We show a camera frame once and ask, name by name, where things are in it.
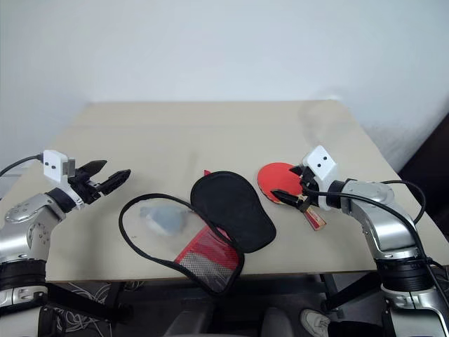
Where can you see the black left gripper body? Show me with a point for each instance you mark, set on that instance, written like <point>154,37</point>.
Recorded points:
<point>86,191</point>

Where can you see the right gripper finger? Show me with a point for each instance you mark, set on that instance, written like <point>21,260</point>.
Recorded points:
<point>297,170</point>
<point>286,197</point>

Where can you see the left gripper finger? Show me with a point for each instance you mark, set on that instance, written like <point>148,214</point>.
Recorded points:
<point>92,168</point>
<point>115,180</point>

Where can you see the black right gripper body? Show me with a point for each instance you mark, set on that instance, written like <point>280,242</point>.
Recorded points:
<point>308,180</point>

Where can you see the red table tennis paddle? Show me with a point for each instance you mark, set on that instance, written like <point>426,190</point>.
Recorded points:
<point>277,179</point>

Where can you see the black red paddle case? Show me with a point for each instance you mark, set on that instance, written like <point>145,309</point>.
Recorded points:
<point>231,210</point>

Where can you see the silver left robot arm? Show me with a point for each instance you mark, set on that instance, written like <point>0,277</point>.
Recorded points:
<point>21,224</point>

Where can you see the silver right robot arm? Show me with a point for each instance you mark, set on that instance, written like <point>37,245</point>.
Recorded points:
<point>389,224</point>

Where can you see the white shoe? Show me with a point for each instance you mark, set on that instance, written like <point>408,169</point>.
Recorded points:
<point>314,323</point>

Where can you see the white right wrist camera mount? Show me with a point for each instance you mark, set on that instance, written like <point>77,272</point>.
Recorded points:
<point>322,165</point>

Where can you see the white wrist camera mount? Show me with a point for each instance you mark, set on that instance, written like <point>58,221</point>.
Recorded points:
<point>54,166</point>
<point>322,165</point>

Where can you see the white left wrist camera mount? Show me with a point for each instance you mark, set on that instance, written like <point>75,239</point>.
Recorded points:
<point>54,166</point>

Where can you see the black table frame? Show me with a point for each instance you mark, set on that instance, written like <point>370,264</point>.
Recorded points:
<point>350,296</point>

